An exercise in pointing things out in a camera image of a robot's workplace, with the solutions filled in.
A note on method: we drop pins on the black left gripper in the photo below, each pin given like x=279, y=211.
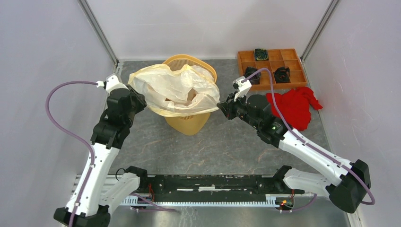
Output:
x=140, y=98

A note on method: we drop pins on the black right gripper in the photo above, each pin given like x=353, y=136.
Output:
x=227, y=108

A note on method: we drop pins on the yellow mesh trash bin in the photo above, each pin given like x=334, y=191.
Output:
x=191, y=124

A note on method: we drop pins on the cream translucent plastic trash bag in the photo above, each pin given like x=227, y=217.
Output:
x=190, y=90

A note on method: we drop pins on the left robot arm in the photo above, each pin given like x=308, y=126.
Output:
x=88, y=206

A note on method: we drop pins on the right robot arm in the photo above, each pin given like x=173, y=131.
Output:
x=343, y=182

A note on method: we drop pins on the dark rolled item top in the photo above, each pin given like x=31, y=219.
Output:
x=261, y=54

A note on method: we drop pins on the dark rolled item right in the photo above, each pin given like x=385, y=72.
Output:
x=282, y=75

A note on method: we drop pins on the red cloth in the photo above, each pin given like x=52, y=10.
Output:
x=295, y=105

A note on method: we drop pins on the wooden compartment tray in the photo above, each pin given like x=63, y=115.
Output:
x=276, y=58

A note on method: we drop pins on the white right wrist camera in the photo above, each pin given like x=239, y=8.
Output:
x=242, y=87

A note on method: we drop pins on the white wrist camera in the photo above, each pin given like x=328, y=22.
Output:
x=242, y=87
x=111, y=83

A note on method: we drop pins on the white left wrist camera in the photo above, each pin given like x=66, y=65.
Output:
x=111, y=83

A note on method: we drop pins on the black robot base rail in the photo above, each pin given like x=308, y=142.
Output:
x=211, y=188

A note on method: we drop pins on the white toothed cable rail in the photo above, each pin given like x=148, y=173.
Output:
x=269, y=201

